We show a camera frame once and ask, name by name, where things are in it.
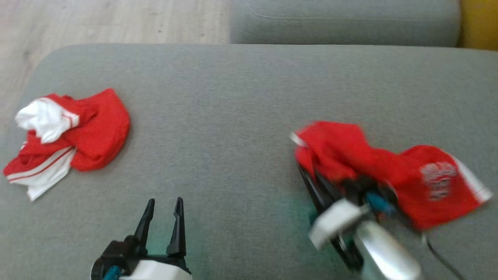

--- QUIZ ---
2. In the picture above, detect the red printed white-sleeved shirt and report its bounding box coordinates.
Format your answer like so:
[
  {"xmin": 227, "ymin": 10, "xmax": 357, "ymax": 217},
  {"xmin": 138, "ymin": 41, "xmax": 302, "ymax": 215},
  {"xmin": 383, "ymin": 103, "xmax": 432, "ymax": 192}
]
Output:
[{"xmin": 290, "ymin": 121, "xmax": 494, "ymax": 231}]

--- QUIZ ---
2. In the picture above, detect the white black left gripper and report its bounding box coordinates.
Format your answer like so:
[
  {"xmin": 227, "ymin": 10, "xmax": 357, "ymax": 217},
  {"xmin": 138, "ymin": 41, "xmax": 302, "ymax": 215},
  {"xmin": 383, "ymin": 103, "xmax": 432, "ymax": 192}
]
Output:
[{"xmin": 91, "ymin": 197, "xmax": 193, "ymax": 280}]

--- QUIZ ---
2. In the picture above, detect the wide yellow sofa back cushion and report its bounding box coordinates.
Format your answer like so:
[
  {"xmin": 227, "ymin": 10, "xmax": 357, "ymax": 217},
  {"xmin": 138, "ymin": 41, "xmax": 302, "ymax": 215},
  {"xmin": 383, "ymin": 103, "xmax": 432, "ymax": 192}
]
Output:
[{"xmin": 458, "ymin": 0, "xmax": 498, "ymax": 51}]

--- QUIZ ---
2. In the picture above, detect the long grey sofa seat cushion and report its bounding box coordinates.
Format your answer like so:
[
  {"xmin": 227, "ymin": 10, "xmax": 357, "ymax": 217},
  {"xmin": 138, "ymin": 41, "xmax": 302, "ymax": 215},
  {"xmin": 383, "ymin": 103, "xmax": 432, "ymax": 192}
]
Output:
[{"xmin": 230, "ymin": 0, "xmax": 462, "ymax": 47}]

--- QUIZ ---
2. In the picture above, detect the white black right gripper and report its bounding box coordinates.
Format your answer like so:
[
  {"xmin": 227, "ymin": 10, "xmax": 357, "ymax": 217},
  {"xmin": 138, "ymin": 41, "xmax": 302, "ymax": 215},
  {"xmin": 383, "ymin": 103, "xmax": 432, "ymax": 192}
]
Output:
[{"xmin": 297, "ymin": 164, "xmax": 370, "ymax": 272}]

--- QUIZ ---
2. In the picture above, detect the red white striped garment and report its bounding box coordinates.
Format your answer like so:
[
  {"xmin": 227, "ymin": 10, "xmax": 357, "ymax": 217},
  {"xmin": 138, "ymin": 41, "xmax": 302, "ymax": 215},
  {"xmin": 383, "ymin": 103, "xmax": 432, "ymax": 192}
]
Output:
[{"xmin": 3, "ymin": 88, "xmax": 131, "ymax": 202}]

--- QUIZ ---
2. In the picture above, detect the large grey sofa ottoman cushion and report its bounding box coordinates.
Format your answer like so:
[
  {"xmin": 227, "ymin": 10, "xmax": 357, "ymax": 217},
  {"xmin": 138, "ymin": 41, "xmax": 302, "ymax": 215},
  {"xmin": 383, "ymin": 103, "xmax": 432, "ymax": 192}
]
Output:
[{"xmin": 0, "ymin": 43, "xmax": 498, "ymax": 280}]

